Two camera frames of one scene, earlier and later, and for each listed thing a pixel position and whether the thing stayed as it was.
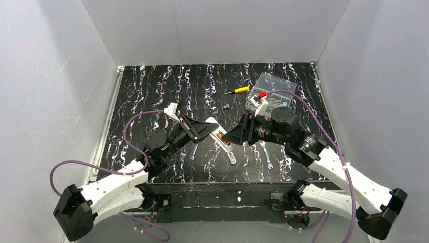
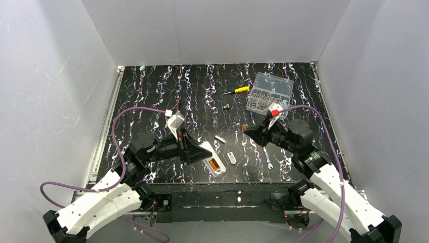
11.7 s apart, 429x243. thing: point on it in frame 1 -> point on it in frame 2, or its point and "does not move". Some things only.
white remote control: x=227 y=147 -> x=213 y=164
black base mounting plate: x=229 y=202 does not move
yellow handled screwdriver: x=240 y=89 does not move
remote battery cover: x=231 y=158 does not move
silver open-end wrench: x=262 y=144 does not move
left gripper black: x=189 y=129 -> x=182 y=146
